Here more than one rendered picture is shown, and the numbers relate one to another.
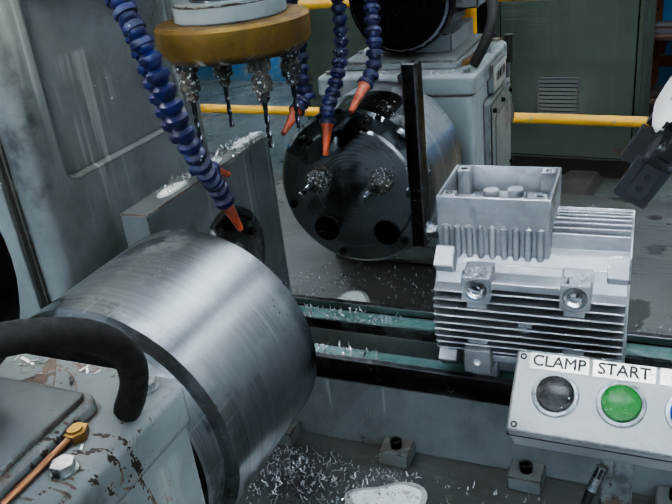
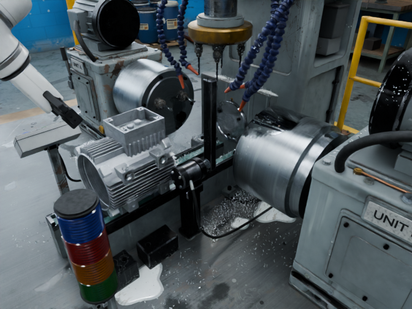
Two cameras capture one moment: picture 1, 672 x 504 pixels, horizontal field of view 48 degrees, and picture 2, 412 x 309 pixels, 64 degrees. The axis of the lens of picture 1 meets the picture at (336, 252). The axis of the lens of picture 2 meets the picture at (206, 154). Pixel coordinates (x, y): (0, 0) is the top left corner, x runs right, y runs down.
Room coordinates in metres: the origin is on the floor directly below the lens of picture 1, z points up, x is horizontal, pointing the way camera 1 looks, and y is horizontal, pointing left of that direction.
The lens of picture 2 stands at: (1.22, -0.82, 1.51)
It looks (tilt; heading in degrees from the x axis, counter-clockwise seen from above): 32 degrees down; 112
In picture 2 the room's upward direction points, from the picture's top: straight up
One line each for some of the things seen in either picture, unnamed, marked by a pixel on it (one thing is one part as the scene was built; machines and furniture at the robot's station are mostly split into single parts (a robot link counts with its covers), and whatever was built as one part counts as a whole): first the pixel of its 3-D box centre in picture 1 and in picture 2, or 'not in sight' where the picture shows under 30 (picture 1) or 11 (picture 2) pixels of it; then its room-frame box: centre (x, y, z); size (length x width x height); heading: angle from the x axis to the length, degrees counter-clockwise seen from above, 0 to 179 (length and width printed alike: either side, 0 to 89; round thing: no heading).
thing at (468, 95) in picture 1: (426, 143); (401, 236); (1.42, -0.20, 0.99); 0.35 x 0.31 x 0.37; 155
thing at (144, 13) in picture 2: not in sight; (145, 24); (-2.02, 4.47, 0.37); 1.20 x 0.80 x 0.74; 55
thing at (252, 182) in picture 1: (203, 283); (241, 126); (0.95, 0.19, 0.97); 0.30 x 0.11 x 0.34; 155
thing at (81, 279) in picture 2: not in sight; (92, 260); (0.92, -0.56, 1.10); 0.06 x 0.06 x 0.04
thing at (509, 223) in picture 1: (500, 211); (135, 131); (0.77, -0.19, 1.11); 0.12 x 0.11 x 0.07; 66
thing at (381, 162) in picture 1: (380, 162); (299, 165); (1.18, -0.09, 1.04); 0.41 x 0.25 x 0.25; 155
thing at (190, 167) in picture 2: not in sight; (243, 179); (1.03, -0.04, 0.92); 0.45 x 0.13 x 0.24; 65
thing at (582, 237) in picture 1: (536, 287); (127, 167); (0.75, -0.22, 1.01); 0.20 x 0.19 x 0.19; 66
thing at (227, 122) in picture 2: (237, 260); (229, 121); (0.92, 0.13, 1.02); 0.15 x 0.02 x 0.15; 155
